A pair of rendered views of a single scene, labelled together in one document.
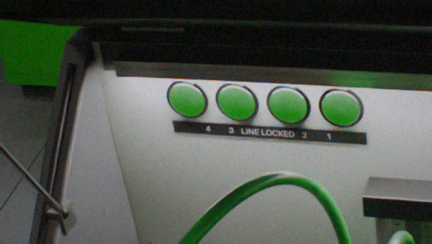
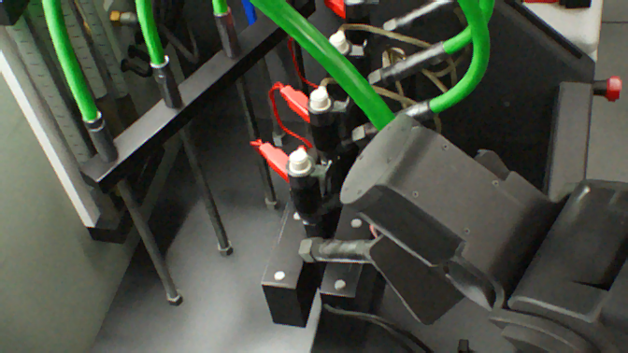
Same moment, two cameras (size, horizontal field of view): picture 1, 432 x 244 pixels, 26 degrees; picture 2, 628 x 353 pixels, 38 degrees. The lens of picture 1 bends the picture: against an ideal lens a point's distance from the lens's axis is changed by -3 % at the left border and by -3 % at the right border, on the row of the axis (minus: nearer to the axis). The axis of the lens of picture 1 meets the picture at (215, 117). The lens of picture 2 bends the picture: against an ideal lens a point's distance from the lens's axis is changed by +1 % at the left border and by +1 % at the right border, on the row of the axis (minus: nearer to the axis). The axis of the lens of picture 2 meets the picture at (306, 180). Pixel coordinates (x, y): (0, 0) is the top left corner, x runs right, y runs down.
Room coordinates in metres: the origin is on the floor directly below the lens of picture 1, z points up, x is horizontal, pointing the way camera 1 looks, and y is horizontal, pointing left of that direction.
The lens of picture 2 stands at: (0.62, 0.52, 1.76)
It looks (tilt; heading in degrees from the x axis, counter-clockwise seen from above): 50 degrees down; 269
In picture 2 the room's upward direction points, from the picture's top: 12 degrees counter-clockwise
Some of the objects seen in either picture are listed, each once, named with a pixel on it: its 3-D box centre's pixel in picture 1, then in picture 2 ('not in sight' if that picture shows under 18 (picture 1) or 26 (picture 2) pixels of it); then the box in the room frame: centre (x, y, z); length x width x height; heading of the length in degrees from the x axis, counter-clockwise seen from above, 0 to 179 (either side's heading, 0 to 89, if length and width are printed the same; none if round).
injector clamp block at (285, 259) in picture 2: not in sight; (349, 204); (0.56, -0.15, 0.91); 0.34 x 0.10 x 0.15; 65
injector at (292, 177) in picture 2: not in sight; (324, 232); (0.60, -0.03, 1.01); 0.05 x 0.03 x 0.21; 155
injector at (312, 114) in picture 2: not in sight; (342, 172); (0.56, -0.11, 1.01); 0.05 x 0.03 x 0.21; 155
